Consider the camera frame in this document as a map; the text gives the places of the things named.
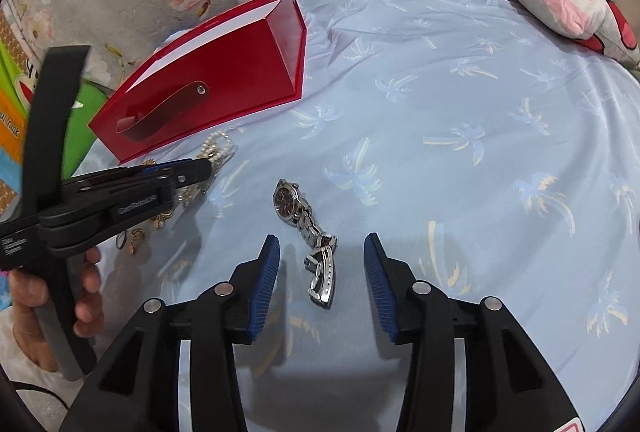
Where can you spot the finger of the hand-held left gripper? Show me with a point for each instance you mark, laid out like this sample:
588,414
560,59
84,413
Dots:
192,169
140,209

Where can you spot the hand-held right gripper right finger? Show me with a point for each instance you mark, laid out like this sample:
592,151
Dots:
377,282

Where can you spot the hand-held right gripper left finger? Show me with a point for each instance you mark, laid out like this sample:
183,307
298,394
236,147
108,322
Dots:
265,277

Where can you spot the gold pearl earring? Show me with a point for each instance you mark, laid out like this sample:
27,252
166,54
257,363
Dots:
163,221

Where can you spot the gold hoop earring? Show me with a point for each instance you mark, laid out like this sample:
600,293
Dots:
134,243

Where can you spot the silver wristwatch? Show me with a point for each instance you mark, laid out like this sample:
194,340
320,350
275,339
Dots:
285,200

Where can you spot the red cardboard box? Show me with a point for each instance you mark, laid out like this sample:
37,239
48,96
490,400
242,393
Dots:
225,61

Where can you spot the person's left forearm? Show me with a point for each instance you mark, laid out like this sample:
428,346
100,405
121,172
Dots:
20,392

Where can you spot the person's left hand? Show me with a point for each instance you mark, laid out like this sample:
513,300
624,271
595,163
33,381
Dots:
90,287

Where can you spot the colourful cartoon printed cloth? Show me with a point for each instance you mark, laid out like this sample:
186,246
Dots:
12,111

